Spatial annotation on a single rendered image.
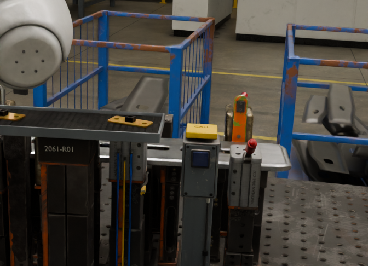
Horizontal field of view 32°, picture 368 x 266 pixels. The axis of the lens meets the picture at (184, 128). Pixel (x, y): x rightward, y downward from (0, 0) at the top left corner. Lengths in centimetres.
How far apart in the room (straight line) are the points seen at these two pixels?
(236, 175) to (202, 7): 795
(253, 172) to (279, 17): 791
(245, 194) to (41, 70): 86
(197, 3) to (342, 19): 202
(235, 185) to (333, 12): 794
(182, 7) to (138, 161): 801
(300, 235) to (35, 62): 138
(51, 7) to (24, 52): 6
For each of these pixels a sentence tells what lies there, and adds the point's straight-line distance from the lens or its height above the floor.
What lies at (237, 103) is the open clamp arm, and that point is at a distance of 172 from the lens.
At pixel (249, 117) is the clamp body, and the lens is 174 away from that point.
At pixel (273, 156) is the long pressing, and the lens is 161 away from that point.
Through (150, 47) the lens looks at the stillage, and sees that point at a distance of 332.
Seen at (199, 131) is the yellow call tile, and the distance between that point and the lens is 123.
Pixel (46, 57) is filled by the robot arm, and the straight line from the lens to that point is 65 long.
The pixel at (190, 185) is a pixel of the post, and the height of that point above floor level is 105.
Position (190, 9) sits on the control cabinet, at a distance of 936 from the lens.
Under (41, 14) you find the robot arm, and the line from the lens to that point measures 64.
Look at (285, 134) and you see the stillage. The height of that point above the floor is 56.
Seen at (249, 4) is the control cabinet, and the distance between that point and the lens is 928.
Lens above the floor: 153
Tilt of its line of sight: 17 degrees down
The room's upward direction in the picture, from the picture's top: 3 degrees clockwise
